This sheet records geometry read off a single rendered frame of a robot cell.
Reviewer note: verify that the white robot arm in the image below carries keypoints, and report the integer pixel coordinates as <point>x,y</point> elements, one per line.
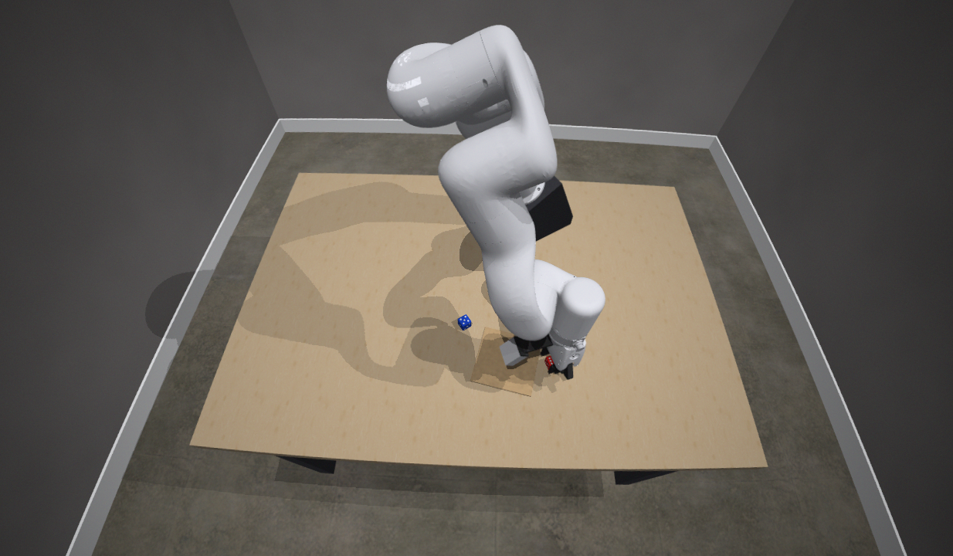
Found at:
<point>490,177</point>

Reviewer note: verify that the tan mat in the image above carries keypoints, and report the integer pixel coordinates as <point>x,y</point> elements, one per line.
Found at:
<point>490,369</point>

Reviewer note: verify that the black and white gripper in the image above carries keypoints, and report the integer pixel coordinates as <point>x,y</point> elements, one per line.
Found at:
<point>562,356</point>

